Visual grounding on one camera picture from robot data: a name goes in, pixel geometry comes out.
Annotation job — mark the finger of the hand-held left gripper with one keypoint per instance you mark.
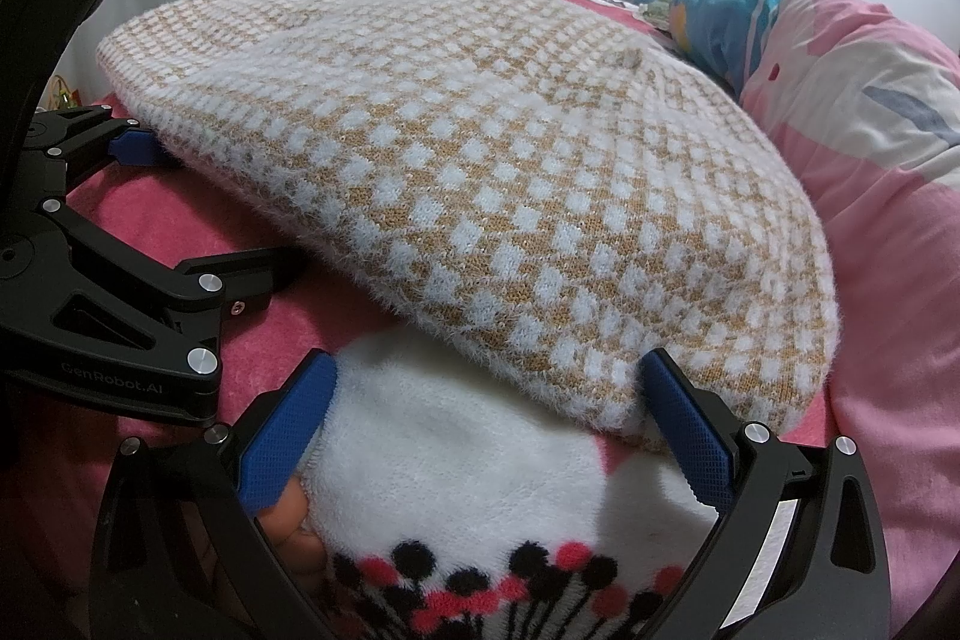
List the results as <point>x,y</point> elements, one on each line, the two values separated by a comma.
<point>150,302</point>
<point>139,147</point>

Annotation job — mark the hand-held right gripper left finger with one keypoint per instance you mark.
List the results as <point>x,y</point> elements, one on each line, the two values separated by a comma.
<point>292,437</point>

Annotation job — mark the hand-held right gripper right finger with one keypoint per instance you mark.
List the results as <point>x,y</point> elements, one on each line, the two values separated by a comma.
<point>690,430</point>

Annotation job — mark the person's left hand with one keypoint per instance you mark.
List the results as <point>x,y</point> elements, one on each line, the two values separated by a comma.
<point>296,527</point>

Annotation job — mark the pink floral fleece blanket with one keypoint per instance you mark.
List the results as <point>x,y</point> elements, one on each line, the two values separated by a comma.
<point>450,460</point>

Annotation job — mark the beige white checked knit coat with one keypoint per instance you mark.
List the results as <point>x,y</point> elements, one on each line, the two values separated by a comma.
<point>487,160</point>

